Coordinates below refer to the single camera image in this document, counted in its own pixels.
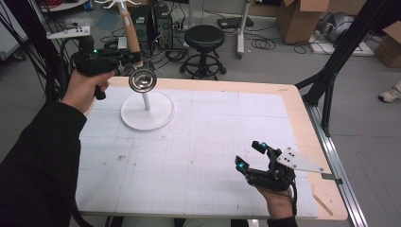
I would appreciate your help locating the wooden table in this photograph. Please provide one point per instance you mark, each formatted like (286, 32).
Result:
(298, 104)

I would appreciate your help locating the person's right hand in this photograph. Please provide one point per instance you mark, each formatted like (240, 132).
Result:
(279, 203)

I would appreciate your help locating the grey round appliance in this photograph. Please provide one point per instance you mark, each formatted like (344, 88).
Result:
(339, 26)

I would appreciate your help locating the white hook stand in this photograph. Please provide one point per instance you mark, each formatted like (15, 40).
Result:
(148, 113)

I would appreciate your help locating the person's left hand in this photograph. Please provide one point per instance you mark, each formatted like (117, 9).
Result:
(82, 90)

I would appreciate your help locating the white rolling stand leg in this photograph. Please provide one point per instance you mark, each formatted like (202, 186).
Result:
(242, 28)

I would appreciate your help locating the large cardboard box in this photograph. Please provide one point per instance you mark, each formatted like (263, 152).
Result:
(299, 22)

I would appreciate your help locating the small grey metal bracket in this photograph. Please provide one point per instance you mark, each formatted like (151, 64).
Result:
(332, 178)

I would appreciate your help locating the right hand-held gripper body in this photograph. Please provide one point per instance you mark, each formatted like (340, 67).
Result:
(277, 176)

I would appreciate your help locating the black round stool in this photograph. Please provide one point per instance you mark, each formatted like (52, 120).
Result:
(204, 37)

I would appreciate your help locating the white gridded mat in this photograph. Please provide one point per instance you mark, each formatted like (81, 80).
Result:
(205, 135)

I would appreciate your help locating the small white box device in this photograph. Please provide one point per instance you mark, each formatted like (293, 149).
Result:
(121, 42)

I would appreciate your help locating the brown tape strip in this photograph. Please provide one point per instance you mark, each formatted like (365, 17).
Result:
(322, 204)

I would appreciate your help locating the small cardboard box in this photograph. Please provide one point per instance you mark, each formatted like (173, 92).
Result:
(389, 47)

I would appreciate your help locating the flat black device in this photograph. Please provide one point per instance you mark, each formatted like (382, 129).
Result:
(235, 22)

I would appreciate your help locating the white flat board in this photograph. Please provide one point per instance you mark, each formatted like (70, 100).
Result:
(356, 48)

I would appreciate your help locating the black metal frame stand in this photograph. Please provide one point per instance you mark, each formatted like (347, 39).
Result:
(334, 63)
(41, 69)

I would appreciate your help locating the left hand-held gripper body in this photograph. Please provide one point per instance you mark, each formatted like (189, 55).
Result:
(94, 61)

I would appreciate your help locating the white round table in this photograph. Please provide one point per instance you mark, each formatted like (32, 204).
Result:
(63, 4)

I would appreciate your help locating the black computer tower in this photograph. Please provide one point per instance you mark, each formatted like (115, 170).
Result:
(143, 23)
(163, 26)

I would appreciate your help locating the white cabinet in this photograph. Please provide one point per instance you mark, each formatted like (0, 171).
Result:
(9, 34)

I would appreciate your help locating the aluminium rail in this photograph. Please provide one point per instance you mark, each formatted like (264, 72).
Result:
(334, 151)

